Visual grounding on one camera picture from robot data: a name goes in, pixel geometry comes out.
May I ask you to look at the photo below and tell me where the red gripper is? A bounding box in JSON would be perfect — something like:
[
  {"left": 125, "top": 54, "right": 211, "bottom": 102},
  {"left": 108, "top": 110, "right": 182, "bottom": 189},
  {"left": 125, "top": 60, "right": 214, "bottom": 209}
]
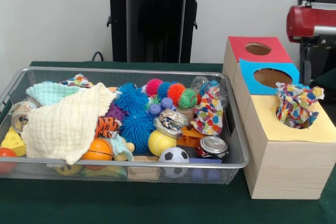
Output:
[{"left": 286, "top": 4, "right": 336, "bottom": 44}]

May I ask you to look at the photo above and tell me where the small multicolour cloth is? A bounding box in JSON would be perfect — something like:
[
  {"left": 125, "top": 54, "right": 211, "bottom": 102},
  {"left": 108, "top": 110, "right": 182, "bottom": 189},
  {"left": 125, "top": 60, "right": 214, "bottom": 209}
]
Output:
[{"left": 276, "top": 82, "right": 325, "bottom": 129}]

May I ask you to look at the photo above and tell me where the multicolour patterned cloth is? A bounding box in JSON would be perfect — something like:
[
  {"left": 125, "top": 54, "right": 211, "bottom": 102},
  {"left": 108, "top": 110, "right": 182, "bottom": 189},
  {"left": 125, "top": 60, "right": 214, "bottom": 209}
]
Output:
[{"left": 192, "top": 85, "right": 225, "bottom": 137}]

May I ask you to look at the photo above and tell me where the cream knitted cloth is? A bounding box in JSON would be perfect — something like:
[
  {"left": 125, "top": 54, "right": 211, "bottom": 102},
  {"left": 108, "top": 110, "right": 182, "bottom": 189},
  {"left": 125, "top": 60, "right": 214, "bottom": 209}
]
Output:
[{"left": 21, "top": 83, "right": 116, "bottom": 165}]

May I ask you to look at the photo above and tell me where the clear mesh bin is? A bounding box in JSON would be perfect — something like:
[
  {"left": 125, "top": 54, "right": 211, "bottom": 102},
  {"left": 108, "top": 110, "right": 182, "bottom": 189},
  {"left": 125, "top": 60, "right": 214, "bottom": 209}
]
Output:
[{"left": 0, "top": 67, "right": 250, "bottom": 185}]

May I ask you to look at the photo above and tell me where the wooden box with three holes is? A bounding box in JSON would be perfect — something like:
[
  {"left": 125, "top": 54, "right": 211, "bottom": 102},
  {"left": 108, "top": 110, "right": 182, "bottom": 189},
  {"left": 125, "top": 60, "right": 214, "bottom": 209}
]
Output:
[{"left": 222, "top": 36, "right": 336, "bottom": 200}]

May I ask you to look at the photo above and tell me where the black monitor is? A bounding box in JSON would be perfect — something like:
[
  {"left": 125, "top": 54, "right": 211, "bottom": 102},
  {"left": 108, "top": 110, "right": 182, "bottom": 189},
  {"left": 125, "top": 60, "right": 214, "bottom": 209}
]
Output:
[{"left": 302, "top": 38, "right": 336, "bottom": 91}]

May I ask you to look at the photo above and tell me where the crushed red drink can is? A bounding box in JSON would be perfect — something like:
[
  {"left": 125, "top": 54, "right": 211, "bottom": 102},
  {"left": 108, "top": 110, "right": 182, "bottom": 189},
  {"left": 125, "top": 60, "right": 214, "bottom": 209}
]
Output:
[{"left": 196, "top": 136, "right": 230, "bottom": 161}]

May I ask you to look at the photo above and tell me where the black and white soccer ball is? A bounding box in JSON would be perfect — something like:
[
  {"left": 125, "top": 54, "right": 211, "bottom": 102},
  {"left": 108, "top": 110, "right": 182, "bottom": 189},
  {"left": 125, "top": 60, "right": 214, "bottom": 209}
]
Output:
[{"left": 159, "top": 147, "right": 191, "bottom": 179}]

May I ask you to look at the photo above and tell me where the yellow tennis ball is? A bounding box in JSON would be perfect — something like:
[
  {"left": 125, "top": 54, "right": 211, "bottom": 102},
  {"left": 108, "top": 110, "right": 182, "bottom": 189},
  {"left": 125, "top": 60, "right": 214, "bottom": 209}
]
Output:
[{"left": 148, "top": 131, "right": 178, "bottom": 157}]

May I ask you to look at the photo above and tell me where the blue spiky rubber ball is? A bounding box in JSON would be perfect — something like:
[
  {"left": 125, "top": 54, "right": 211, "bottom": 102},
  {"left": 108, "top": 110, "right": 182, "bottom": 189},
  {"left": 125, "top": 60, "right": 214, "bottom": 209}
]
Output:
[
  {"left": 120, "top": 110, "right": 155, "bottom": 154},
  {"left": 114, "top": 82, "right": 150, "bottom": 114}
]

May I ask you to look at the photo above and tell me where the striped tiger plush toy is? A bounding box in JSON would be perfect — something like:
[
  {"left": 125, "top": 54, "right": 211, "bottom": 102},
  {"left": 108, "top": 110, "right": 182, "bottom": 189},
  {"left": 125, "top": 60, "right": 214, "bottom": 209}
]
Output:
[{"left": 94, "top": 116, "right": 122, "bottom": 140}]

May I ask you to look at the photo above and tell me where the orange toy basketball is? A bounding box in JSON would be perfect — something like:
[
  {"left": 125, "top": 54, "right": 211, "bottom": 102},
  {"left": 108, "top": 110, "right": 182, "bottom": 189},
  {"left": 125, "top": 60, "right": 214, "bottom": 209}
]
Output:
[{"left": 81, "top": 139, "right": 113, "bottom": 162}]

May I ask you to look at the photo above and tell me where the mint green cloth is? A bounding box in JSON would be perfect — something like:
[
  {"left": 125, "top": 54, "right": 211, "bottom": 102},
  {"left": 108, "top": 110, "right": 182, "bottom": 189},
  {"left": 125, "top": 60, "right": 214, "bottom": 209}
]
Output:
[{"left": 26, "top": 81, "right": 79, "bottom": 106}]

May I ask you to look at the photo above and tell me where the silver drink can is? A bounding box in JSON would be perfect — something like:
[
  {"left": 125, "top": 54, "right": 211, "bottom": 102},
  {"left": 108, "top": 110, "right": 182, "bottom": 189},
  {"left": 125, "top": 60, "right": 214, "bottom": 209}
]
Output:
[{"left": 9, "top": 101, "right": 32, "bottom": 134}]

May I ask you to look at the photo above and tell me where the yellow cheese wedge toy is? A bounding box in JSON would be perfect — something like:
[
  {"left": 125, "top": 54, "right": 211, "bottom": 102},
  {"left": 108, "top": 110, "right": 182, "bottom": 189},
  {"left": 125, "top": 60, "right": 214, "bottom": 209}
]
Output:
[{"left": 0, "top": 127, "right": 26, "bottom": 157}]

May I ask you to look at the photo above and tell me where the red ball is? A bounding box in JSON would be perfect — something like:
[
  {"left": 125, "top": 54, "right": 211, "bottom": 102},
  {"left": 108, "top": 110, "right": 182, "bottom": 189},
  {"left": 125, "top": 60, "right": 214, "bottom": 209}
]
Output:
[{"left": 0, "top": 147, "right": 17, "bottom": 175}]

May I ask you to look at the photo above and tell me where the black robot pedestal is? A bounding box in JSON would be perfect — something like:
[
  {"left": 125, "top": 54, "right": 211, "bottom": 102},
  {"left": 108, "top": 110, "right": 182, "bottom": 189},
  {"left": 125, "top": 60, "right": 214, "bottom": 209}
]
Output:
[{"left": 101, "top": 0, "right": 211, "bottom": 63}]

